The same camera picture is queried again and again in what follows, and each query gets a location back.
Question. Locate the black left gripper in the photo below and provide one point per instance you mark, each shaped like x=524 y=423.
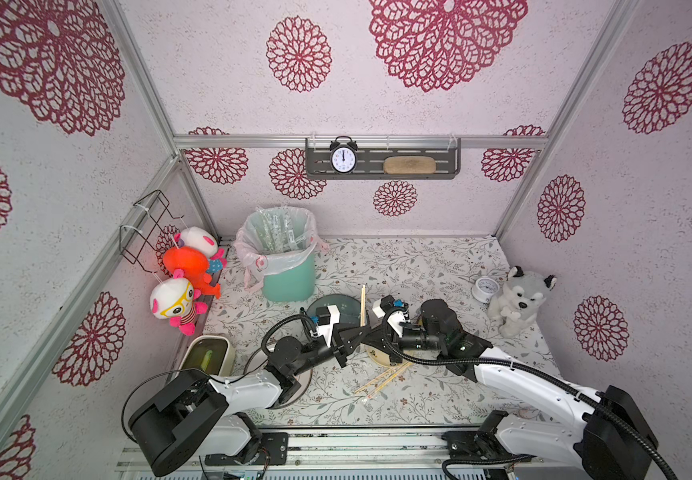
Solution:
x=348 y=341

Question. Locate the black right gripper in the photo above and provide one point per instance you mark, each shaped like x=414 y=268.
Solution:
x=387 y=341

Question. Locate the disposable chopsticks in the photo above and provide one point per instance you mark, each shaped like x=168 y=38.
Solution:
x=363 y=305

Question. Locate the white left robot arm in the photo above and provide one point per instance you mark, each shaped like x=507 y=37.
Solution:
x=198 y=413

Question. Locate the pile of wrapped chopsticks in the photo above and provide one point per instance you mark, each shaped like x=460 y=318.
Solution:
x=376 y=385

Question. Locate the cream yellow plate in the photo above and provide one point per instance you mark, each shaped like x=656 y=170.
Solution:
x=379 y=357

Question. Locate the dark green glass plate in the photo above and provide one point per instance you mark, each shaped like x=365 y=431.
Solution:
x=348 y=307

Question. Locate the white orange patterned plate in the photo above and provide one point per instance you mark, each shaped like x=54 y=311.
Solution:
x=257 y=365

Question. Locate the small white round gauge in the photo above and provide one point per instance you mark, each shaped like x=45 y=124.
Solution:
x=485 y=288

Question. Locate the green trash bin with bag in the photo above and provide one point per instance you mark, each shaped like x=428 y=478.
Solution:
x=276 y=247

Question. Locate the white container green inside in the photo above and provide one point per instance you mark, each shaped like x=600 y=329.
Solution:
x=213 y=354

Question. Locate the husky plush toy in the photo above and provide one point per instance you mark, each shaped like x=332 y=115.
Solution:
x=516 y=305

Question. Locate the red orange plush toy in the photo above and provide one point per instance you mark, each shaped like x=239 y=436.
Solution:
x=191 y=264

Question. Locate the white plush doll yellow glasses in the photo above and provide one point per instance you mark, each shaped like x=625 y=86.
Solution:
x=177 y=300

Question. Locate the white pink plush doll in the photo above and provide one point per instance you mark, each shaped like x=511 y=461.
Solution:
x=202 y=241

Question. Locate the wooden brush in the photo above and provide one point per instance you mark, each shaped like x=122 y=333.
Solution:
x=410 y=165

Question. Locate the black alarm clock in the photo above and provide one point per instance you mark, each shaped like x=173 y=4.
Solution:
x=344 y=154

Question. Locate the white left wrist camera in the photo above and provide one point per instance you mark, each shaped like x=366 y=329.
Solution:
x=327 y=317

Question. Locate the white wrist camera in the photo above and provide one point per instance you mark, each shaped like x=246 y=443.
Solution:
x=327 y=317
x=394 y=312

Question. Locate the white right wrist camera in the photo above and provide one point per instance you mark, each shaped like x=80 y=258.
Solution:
x=394 y=312

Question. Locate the metal base rail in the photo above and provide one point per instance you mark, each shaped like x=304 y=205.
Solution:
x=344 y=451

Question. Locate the grey wall shelf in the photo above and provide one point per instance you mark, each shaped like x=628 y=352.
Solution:
x=370 y=161

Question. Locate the black wire rack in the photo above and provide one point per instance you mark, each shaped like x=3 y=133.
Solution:
x=136 y=238

